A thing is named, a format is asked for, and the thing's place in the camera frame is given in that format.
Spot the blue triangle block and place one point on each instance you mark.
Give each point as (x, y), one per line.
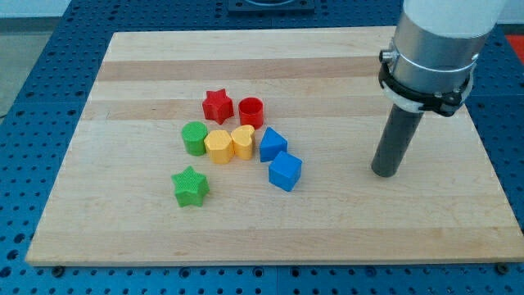
(271, 145)

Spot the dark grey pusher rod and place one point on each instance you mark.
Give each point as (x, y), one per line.
(396, 137)

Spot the green cylinder block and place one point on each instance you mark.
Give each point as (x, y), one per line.
(193, 135)

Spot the yellow heart block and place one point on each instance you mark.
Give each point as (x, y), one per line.
(243, 141)

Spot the yellow hexagon block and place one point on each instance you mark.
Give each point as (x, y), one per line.
(219, 146)

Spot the red cylinder block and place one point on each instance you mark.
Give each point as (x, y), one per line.
(251, 112)

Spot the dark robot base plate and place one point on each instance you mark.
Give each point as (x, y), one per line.
(248, 6)

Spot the green star block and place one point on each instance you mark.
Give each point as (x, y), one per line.
(190, 187)

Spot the red star block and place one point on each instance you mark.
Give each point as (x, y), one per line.
(218, 106)

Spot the wooden board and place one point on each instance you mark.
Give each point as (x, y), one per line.
(113, 202)

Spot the blue cube block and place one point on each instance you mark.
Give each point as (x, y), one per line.
(285, 171)

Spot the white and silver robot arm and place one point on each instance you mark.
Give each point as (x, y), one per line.
(431, 58)

